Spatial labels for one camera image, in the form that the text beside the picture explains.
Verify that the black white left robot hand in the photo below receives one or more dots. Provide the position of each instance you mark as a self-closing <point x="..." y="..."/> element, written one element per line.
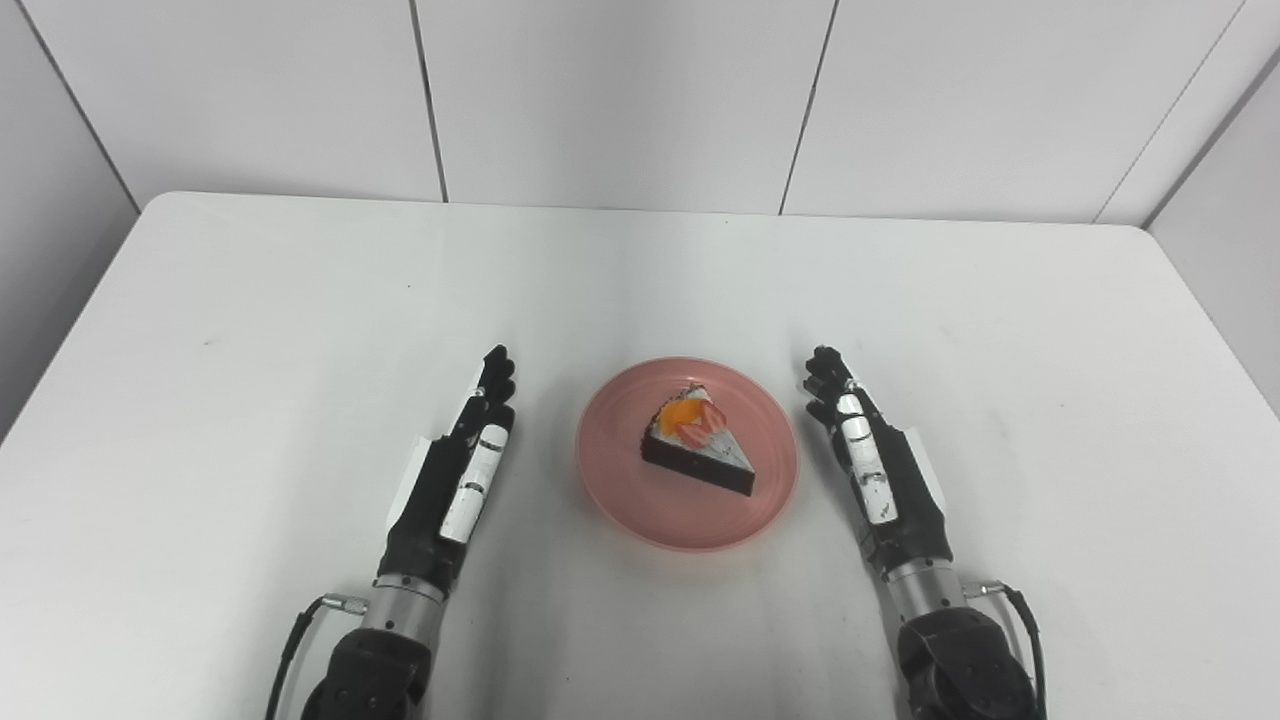
<point x="425" y="510"/>

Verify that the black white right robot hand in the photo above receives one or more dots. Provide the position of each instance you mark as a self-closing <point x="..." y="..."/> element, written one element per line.
<point x="915" y="500"/>

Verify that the pink round plate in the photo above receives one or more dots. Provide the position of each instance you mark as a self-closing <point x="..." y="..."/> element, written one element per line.
<point x="620" y="480"/>

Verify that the chocolate cake slice with fruit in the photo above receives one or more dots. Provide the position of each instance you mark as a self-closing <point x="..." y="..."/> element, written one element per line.
<point x="700" y="450"/>

